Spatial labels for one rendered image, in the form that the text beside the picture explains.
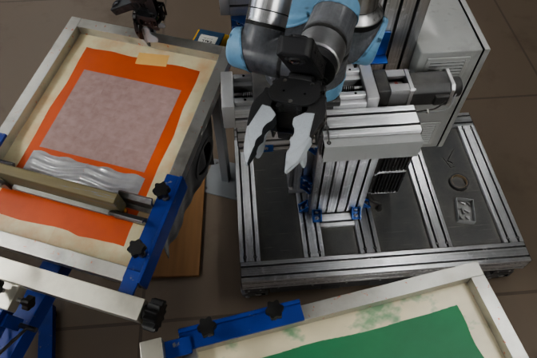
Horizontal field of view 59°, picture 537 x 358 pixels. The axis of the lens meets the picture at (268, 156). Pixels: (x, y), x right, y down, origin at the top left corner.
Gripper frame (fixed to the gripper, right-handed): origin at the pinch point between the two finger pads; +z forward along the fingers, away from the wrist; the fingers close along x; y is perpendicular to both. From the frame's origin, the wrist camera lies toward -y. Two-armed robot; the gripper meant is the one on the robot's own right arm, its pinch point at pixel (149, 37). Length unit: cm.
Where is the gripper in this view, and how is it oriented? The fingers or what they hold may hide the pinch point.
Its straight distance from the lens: 166.8
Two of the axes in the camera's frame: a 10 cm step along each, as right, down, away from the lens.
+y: 9.6, 2.2, -1.6
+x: 2.7, -8.5, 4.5
